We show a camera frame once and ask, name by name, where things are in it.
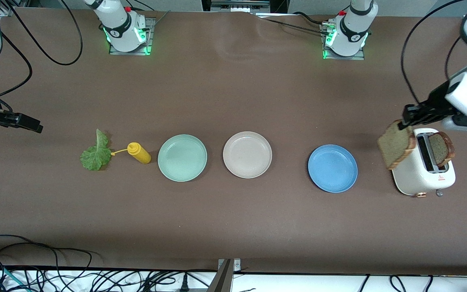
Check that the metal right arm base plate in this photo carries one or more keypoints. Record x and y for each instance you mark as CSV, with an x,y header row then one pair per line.
x,y
149,36

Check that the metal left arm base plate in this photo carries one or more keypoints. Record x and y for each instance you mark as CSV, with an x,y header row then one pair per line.
x,y
361,55

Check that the beige plate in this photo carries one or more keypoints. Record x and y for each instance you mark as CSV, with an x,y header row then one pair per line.
x,y
247,155

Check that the yellow mustard squeeze bottle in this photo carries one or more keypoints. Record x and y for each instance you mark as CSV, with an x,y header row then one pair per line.
x,y
140,154

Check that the black equipment box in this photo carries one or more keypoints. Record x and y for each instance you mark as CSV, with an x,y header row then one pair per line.
x,y
237,5

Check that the aluminium frame profile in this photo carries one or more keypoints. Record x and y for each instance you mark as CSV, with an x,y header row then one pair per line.
x,y
8,10

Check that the blue plate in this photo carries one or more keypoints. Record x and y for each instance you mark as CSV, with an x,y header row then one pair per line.
x,y
333,168

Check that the white toaster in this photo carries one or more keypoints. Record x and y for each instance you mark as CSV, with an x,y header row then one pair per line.
x,y
418,178

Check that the green lettuce leaf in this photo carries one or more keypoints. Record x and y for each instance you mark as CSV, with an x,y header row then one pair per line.
x,y
95,156

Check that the black power plug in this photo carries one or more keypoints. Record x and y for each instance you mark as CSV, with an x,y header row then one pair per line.
x,y
184,284

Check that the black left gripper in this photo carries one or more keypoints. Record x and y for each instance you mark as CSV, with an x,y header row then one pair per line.
x,y
435,99

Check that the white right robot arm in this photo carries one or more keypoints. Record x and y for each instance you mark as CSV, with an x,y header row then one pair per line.
x,y
122,28

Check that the brown bread slice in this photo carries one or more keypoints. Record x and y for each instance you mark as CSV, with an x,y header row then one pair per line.
x,y
395,148
439,149

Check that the green plate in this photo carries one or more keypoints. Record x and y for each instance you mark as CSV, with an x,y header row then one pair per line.
x,y
183,158

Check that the metal table bracket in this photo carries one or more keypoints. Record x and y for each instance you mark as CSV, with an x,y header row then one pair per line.
x,y
226,280

